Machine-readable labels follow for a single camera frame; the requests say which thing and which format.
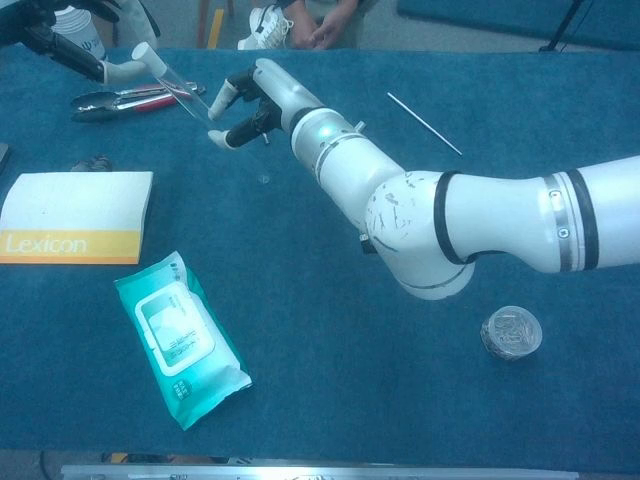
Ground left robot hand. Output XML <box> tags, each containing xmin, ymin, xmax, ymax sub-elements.
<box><xmin>0</xmin><ymin>0</ymin><xmax>166</xmax><ymax>85</ymax></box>

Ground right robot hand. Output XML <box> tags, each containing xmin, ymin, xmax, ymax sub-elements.
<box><xmin>207</xmin><ymin>58</ymin><xmax>326</xmax><ymax>150</ymax></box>

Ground small white stopper cap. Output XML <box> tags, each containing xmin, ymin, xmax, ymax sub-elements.
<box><xmin>132</xmin><ymin>41</ymin><xmax>166</xmax><ymax>76</ymax></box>

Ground clear glass test tube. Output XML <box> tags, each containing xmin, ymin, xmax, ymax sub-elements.
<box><xmin>149</xmin><ymin>64</ymin><xmax>216</xmax><ymax>126</ymax></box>

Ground stack of white paper cups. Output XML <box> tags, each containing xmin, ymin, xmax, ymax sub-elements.
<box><xmin>52</xmin><ymin>7</ymin><xmax>109</xmax><ymax>64</ymax></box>

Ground white sneaker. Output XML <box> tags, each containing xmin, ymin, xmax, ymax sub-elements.
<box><xmin>235</xmin><ymin>5</ymin><xmax>294</xmax><ymax>51</ymax></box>

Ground red and steel tongs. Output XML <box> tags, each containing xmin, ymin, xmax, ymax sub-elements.
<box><xmin>69</xmin><ymin>82</ymin><xmax>207</xmax><ymax>124</ymax></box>

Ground seated person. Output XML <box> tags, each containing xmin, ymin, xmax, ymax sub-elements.
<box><xmin>279</xmin><ymin>0</ymin><xmax>374</xmax><ymax>50</ymax></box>

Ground thin metal rod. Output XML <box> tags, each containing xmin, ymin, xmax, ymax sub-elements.
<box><xmin>386</xmin><ymin>91</ymin><xmax>464</xmax><ymax>157</ymax></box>

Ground white yellow Lexicon book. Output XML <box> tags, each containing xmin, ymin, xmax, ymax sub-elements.
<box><xmin>0</xmin><ymin>171</ymin><xmax>155</xmax><ymax>266</ymax></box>

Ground blue table cloth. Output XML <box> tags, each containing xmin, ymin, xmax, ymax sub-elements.
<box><xmin>0</xmin><ymin>43</ymin><xmax>640</xmax><ymax>474</ymax></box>

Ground teal wet wipes pack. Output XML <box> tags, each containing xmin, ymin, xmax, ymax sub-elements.
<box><xmin>113</xmin><ymin>250</ymin><xmax>254</xmax><ymax>432</ymax></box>

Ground black tripod leg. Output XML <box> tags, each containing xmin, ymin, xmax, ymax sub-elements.
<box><xmin>538</xmin><ymin>0</ymin><xmax>586</xmax><ymax>53</ymax></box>

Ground round clear paper clip box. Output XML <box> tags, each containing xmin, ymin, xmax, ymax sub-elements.
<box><xmin>480</xmin><ymin>305</ymin><xmax>544</xmax><ymax>363</ymax></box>

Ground aluminium rail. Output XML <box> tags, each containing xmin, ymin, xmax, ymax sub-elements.
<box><xmin>59</xmin><ymin>463</ymin><xmax>580</xmax><ymax>480</ymax></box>

